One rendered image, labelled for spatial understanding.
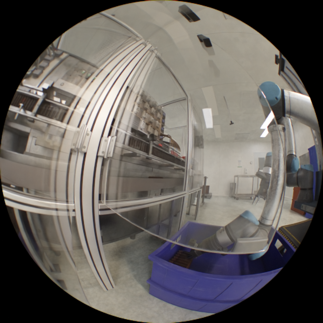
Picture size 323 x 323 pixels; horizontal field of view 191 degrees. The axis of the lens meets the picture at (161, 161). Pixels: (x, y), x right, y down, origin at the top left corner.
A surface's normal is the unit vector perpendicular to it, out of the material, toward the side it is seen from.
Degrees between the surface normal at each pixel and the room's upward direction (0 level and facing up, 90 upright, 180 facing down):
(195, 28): 180
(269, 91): 86
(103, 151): 90
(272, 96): 86
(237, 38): 180
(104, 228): 90
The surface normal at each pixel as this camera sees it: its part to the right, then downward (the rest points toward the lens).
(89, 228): 0.82, 0.00
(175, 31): -0.11, 0.98
